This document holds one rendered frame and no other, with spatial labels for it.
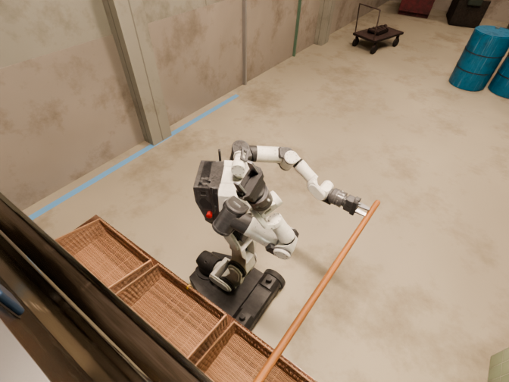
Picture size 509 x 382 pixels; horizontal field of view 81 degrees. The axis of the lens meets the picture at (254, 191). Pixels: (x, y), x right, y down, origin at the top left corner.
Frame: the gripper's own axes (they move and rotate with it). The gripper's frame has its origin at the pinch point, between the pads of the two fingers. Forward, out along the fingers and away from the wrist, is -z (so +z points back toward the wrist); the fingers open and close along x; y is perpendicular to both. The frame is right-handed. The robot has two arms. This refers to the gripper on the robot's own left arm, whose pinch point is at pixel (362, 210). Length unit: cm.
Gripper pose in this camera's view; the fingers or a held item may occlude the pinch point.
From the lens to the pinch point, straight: 166.8
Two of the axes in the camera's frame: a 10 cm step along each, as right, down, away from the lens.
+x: -0.2, 7.0, 7.2
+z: -8.0, -4.4, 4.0
